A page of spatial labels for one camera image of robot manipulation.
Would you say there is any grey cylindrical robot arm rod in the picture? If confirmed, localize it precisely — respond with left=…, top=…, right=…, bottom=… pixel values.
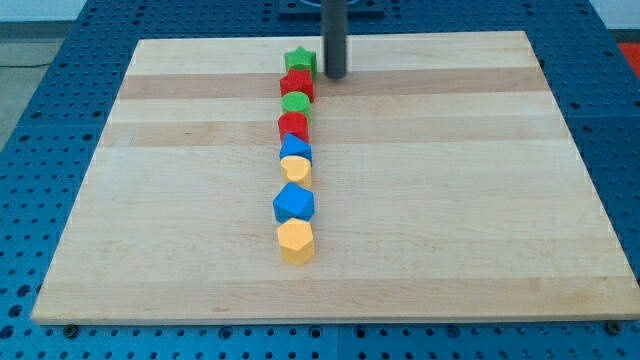
left=321, top=0, right=348, bottom=80

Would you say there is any yellow hexagon block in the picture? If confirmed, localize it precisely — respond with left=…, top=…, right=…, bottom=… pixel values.
left=277, top=218, right=315, bottom=266

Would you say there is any yellow heart block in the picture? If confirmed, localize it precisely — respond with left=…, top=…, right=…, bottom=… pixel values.
left=280, top=155, right=312, bottom=189

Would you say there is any blue cube block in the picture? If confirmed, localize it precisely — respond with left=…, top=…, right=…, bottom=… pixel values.
left=272, top=183, right=315, bottom=223

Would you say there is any blue triangle block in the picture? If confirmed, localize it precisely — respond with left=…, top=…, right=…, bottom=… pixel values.
left=279, top=133, right=313, bottom=162

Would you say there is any red cylinder block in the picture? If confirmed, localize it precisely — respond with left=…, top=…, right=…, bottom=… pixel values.
left=277, top=112, right=309, bottom=142

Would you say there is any green cylinder block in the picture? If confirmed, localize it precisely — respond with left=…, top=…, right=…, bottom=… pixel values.
left=281, top=91, right=312, bottom=121

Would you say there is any red star block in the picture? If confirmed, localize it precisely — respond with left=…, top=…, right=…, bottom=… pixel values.
left=279, top=68, right=315, bottom=103

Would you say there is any green star block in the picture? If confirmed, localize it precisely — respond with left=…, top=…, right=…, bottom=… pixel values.
left=284, top=46, right=317, bottom=77

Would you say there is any light wooden board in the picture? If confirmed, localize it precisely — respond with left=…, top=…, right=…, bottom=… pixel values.
left=31, top=31, right=639, bottom=325

